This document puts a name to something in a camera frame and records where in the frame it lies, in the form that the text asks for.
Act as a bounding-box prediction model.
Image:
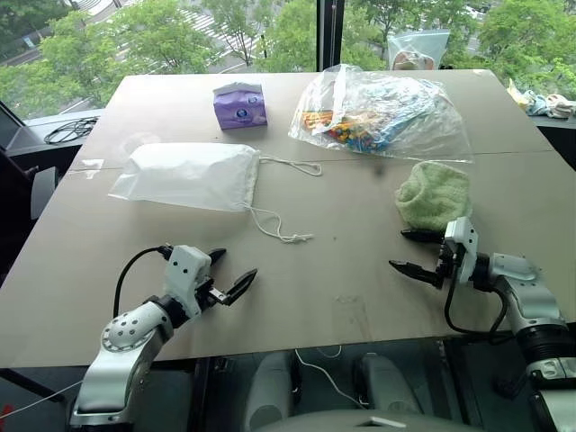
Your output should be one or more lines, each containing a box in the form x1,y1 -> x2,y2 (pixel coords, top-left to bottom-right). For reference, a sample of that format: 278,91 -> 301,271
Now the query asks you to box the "purple tissue box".
211,81 -> 270,132

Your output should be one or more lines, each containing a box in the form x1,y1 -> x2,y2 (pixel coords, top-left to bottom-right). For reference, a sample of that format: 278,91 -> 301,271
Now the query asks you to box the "clear bag with blue zip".
387,29 -> 452,72

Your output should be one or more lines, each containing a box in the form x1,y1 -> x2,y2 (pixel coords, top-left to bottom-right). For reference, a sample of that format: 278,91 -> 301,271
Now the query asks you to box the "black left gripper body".
194,275 -> 231,314

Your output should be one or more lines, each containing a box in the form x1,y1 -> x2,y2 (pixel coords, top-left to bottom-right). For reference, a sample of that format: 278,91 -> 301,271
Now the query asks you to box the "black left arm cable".
112,245 -> 175,317

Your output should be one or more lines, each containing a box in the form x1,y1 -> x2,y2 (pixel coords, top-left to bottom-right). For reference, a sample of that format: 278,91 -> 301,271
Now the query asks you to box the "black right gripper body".
434,238 -> 461,290

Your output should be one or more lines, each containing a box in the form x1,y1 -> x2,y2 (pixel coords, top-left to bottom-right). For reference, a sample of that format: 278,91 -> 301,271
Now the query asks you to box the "light green towel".
394,161 -> 474,233

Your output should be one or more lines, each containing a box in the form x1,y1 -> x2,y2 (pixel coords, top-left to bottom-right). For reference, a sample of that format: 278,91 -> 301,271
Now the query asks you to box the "coiled black cable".
44,115 -> 101,146

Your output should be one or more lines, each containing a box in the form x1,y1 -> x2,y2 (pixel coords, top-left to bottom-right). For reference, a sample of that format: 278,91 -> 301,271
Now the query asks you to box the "thin white string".
293,345 -> 375,410

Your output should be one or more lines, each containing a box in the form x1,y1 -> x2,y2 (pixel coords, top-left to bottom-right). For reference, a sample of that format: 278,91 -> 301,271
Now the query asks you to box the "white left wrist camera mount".
163,245 -> 213,319

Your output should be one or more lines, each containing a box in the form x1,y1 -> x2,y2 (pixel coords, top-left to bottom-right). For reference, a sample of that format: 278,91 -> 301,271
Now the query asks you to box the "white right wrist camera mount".
442,216 -> 479,285

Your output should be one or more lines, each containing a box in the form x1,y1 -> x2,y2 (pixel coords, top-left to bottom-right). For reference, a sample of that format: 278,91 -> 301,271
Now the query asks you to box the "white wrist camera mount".
163,245 -> 213,319
442,216 -> 479,285

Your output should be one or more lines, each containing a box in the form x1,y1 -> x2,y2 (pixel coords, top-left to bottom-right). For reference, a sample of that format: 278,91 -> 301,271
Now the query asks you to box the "grey curved robot torso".
277,407 -> 465,432

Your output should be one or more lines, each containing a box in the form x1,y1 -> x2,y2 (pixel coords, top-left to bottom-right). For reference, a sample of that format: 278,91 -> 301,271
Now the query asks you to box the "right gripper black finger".
388,259 -> 445,289
400,228 -> 447,244

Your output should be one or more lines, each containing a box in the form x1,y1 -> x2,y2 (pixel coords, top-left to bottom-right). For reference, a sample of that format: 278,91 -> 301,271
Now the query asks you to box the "white drawstring bag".
107,142 -> 324,245

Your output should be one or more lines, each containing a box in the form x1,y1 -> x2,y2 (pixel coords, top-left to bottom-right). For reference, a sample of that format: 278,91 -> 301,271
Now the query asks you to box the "pile of pastel cloths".
507,77 -> 576,120

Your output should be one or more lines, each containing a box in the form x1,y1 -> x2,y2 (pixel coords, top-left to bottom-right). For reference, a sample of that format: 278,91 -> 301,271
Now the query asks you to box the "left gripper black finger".
220,267 -> 259,308
207,247 -> 228,273

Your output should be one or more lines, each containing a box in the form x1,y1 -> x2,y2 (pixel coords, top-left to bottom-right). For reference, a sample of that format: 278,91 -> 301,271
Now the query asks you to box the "black window frame post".
316,0 -> 347,73

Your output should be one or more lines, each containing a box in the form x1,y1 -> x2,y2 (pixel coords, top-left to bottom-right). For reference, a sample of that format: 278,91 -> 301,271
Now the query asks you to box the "grey chair part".
31,166 -> 60,222

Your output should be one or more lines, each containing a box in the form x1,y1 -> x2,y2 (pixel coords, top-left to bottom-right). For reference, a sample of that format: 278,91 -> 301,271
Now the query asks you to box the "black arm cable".
112,245 -> 175,317
444,283 -> 515,339

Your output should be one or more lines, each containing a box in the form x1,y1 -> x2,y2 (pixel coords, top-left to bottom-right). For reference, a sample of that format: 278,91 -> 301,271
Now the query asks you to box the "dark rounded grey shape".
244,352 -> 299,432
358,354 -> 425,416

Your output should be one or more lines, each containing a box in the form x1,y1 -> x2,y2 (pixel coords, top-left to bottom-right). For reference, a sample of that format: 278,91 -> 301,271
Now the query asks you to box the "clear bag of colourful toys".
287,63 -> 474,165

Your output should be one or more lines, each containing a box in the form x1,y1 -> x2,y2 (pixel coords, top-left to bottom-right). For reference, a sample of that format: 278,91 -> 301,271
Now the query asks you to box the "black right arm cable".
444,283 -> 515,339

